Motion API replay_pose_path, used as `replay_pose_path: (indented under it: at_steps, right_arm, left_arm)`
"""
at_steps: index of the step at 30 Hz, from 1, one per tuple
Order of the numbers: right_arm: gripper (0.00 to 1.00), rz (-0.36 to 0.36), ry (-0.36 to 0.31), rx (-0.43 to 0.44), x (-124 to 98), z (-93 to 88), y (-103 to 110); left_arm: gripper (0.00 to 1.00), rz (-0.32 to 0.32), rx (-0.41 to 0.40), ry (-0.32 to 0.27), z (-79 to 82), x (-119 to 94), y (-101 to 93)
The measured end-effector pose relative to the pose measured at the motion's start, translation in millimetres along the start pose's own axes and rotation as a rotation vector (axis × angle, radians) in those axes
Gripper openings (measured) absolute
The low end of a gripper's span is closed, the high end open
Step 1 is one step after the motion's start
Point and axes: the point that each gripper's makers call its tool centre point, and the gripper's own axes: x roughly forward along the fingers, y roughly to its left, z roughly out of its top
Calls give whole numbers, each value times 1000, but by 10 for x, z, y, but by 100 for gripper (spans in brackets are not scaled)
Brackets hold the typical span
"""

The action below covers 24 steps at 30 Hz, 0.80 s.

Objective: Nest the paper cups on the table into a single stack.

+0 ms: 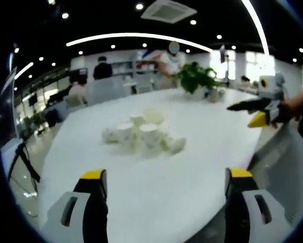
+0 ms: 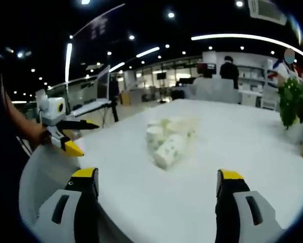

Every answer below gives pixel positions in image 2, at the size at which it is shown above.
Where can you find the green-patterned white paper cup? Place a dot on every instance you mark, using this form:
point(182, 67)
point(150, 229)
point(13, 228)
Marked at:
point(154, 138)
point(184, 126)
point(170, 150)

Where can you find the white plant pot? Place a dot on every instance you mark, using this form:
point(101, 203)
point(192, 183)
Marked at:
point(296, 134)

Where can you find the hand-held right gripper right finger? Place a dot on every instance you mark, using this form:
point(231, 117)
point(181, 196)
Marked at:
point(227, 205)

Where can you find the ceiling air conditioner vent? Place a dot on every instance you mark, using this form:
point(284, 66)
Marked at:
point(267, 11)

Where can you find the green leafy plant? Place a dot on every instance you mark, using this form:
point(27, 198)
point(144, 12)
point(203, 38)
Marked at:
point(293, 101)

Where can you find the white table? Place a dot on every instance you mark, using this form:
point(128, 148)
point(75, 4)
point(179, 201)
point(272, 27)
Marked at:
point(191, 189)

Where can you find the cardboard box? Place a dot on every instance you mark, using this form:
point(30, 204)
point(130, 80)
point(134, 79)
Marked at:
point(124, 98)

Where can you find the white chair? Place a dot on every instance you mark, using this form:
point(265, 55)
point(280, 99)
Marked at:
point(214, 91)

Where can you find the open laptop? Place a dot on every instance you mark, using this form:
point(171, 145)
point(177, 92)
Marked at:
point(103, 84)

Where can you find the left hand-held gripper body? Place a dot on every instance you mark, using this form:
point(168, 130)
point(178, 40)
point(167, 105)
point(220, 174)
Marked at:
point(51, 108)

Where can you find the white shelf unit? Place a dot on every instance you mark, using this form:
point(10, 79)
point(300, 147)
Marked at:
point(251, 77)

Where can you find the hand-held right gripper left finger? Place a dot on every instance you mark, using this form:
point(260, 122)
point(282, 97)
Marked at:
point(86, 202)

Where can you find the black display screen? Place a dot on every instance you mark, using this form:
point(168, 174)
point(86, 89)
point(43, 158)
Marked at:
point(161, 75)

